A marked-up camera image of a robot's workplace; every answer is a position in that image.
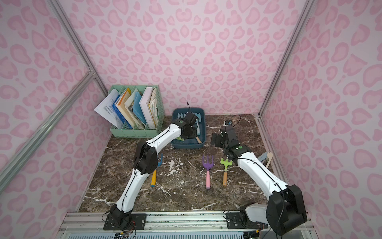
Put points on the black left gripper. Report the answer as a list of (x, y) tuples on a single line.
[(192, 131)]

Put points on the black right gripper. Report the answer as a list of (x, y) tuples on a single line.
[(217, 139)]

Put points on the purple rake pink handle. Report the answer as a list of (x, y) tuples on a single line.
[(208, 164)]

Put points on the blue rake yellow handle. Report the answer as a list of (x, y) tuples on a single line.
[(154, 176)]

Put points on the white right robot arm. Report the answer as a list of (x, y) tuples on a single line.
[(285, 210)]

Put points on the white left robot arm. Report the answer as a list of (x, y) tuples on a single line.
[(146, 162)]

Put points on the dark teal storage box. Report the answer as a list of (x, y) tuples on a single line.
[(192, 142)]

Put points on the grey blue stapler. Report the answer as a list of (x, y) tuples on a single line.
[(266, 158)]

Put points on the white thick book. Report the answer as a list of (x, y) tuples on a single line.
[(148, 104)]

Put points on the green file organizer crate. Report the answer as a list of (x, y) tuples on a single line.
[(127, 131)]

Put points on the teal book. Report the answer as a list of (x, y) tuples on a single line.
[(133, 104)]

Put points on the orange book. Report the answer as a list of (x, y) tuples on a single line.
[(120, 104)]

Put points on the blue folder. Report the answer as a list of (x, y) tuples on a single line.
[(119, 114)]

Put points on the white paper sheets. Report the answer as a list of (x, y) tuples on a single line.
[(106, 110)]

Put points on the teal rake mint handle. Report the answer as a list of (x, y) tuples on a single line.
[(181, 115)]

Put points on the light blue rake white handle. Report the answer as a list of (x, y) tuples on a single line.
[(199, 121)]

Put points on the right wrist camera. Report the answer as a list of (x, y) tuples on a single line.
[(228, 122)]

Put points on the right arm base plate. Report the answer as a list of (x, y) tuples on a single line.
[(238, 220)]

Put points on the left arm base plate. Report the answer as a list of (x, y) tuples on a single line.
[(136, 221)]

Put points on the aluminium front rail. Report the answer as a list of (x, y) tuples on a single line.
[(160, 225)]

